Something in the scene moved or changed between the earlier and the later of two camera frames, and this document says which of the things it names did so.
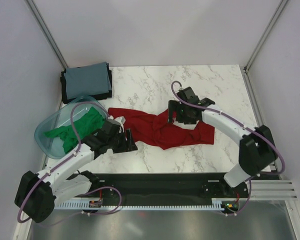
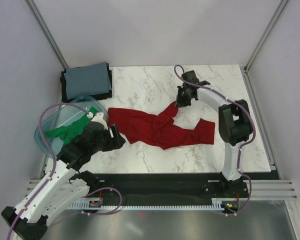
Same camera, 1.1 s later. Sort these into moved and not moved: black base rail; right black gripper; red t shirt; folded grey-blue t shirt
Moved: right black gripper
Not moved: red t shirt; folded grey-blue t shirt; black base rail
